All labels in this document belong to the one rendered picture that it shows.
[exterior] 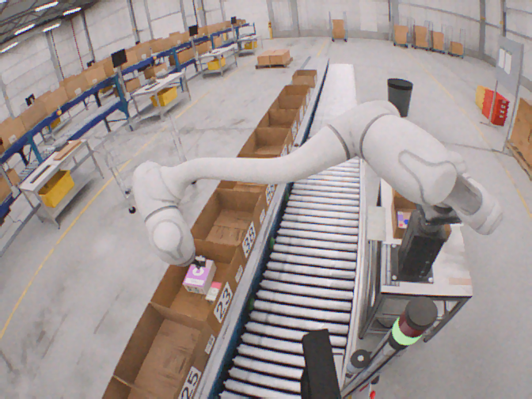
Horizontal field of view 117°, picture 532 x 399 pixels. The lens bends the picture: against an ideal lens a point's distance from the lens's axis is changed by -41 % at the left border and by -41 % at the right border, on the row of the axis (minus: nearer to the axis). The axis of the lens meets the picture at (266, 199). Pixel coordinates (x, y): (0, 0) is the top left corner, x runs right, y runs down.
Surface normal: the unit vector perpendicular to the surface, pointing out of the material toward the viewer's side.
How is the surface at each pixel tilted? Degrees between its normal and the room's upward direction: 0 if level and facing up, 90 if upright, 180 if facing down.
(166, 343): 1
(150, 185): 33
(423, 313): 0
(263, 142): 89
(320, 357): 4
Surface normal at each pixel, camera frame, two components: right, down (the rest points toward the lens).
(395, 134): -0.66, -0.41
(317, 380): -0.36, -0.69
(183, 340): -0.12, -0.76
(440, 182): 0.22, 0.56
